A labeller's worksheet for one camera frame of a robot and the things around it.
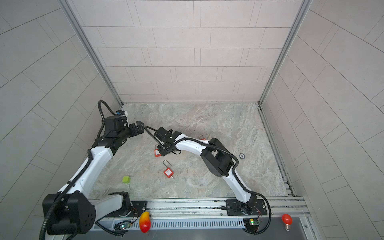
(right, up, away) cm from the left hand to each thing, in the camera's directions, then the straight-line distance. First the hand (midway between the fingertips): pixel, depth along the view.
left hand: (140, 122), depth 82 cm
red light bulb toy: (+73, -43, -15) cm, 86 cm away
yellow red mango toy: (+9, -43, -16) cm, 47 cm away
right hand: (+10, -18, +8) cm, 22 cm away
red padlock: (+7, -18, +7) cm, 21 cm away
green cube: (-6, -30, -3) cm, 31 cm away
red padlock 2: (+16, -27, -1) cm, 32 cm away
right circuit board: (+57, -46, -14) cm, 75 cm away
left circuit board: (-1, -44, -17) cm, 47 cm away
